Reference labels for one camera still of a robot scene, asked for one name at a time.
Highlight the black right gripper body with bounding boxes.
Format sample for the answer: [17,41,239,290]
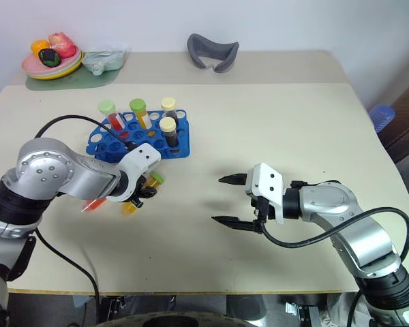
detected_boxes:
[249,196,271,236]

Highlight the dark purple toy fruit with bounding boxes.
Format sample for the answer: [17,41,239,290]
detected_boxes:
[37,48,63,67]

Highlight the orange toy fruit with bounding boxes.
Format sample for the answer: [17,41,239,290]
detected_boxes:
[31,39,51,57]

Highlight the metal bracket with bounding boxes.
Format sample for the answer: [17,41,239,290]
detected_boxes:
[284,300,324,327]

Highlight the green placemat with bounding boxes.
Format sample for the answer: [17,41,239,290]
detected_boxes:
[25,60,127,91]

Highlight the black round base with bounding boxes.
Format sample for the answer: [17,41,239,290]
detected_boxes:
[226,294,267,322]

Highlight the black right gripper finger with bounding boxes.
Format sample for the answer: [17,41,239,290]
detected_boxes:
[211,215,258,232]
[217,172,248,187]

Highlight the red tube with green cap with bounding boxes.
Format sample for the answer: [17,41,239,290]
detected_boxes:
[97,99,127,132]

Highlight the red-orange test tube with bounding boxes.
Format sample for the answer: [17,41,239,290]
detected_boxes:
[80,198,108,213]

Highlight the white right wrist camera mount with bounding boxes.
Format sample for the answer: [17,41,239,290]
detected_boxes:
[243,162,285,225]

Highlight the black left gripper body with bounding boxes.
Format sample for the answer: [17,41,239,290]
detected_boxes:
[132,174,151,202]

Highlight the brown wooden furniture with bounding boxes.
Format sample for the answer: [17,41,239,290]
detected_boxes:
[377,80,409,165]

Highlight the blue plastic stool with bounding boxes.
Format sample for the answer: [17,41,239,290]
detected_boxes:
[368,104,397,134]

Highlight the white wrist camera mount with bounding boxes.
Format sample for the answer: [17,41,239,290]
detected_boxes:
[243,162,285,225]
[117,142,162,203]

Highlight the grey foam face pad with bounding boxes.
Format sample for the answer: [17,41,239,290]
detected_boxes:
[186,33,241,74]

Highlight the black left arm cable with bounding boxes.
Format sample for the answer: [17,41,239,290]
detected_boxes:
[34,114,138,151]

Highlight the pale green plastic pouch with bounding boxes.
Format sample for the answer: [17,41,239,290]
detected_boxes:
[82,50,127,76]

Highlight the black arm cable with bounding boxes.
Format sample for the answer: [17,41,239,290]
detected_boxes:
[258,206,409,265]
[34,114,138,151]

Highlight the yellow tube with green cap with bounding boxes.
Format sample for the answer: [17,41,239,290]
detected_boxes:
[129,97,153,130]
[120,171,166,217]

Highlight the yellow plate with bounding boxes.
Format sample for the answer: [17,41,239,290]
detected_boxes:
[26,56,85,81]

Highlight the blue test tube rack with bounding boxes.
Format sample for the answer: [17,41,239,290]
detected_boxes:
[85,108,192,161]

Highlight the dark tube with yellow cap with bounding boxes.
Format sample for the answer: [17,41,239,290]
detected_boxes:
[160,97,179,121]
[158,116,179,149]

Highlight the stack of coloured plates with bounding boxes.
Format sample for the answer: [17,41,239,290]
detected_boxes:
[24,50,84,78]

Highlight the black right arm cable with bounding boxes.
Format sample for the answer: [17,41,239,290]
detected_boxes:
[258,206,409,265]

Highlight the black hanging cable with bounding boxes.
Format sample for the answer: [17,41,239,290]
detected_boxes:
[35,227,101,327]

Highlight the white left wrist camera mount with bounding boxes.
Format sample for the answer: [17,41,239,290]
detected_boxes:
[117,142,162,203]

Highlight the pink plate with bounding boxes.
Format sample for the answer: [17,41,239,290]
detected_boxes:
[21,47,82,74]

